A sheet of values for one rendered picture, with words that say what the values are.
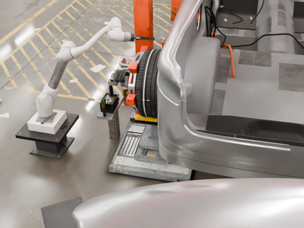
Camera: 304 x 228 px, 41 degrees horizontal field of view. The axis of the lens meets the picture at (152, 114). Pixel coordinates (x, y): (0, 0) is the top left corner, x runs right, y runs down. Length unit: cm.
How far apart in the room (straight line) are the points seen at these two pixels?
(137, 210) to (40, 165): 379
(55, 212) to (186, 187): 283
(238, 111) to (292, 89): 52
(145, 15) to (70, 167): 174
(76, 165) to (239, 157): 207
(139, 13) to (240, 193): 350
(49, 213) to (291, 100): 221
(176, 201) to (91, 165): 367
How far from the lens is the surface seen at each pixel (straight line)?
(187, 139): 276
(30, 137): 433
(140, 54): 388
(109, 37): 378
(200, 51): 344
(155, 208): 65
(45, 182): 422
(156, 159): 409
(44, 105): 423
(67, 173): 427
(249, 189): 65
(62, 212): 344
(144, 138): 421
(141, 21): 408
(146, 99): 363
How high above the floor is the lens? 288
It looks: 36 degrees down
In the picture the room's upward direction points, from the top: 2 degrees counter-clockwise
